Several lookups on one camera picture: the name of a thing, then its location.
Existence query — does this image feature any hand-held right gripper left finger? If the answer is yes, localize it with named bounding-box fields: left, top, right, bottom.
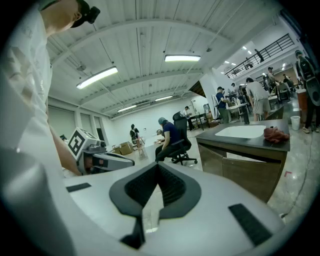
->
left=109, top=162, right=159, bottom=250

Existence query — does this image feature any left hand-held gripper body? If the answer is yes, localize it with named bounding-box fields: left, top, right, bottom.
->
left=67, top=127, right=136, bottom=176

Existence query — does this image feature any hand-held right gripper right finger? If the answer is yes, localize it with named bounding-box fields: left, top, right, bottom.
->
left=157, top=162, right=202, bottom=219

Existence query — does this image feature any brown wooden cabinet door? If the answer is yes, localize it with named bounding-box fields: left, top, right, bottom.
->
left=198, top=143, right=225, bottom=177
left=221, top=156, right=283, bottom=204

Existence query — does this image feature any person's left forearm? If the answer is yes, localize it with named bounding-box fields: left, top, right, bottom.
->
left=49, top=124, right=83, bottom=177

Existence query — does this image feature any white sink basin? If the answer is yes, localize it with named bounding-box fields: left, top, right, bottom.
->
left=214, top=124, right=267, bottom=139

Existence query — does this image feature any cardboard box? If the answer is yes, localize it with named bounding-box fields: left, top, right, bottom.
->
left=112, top=141, right=134, bottom=156

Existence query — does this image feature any wooden stool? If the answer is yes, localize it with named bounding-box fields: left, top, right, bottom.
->
left=135, top=136, right=148, bottom=158

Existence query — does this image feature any black mannequin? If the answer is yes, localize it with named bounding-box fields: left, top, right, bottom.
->
left=129, top=123, right=140, bottom=146

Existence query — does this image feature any black office chair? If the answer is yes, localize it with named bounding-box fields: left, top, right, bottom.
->
left=170, top=111, right=199, bottom=166

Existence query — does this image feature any black vanity top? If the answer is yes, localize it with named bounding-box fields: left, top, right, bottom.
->
left=195, top=118, right=291, bottom=153

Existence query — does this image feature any person's white shirt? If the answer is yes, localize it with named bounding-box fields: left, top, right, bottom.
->
left=0, top=3, right=66, bottom=179

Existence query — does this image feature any red cloth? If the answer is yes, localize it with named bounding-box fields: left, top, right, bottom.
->
left=263, top=126, right=291, bottom=144

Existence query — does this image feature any person's head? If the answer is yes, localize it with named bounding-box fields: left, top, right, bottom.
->
left=39, top=0, right=91, bottom=37

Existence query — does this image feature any white plastic bucket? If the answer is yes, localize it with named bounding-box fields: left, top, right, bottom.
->
left=290, top=115, right=301, bottom=131

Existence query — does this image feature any black balcony railing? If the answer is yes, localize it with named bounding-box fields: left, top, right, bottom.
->
left=224, top=33, right=296, bottom=80

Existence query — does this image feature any black floor cable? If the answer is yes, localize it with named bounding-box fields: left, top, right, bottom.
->
left=281, top=138, right=315, bottom=219

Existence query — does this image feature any black head-mounted camera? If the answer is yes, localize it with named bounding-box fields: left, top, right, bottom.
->
left=84, top=6, right=101, bottom=25

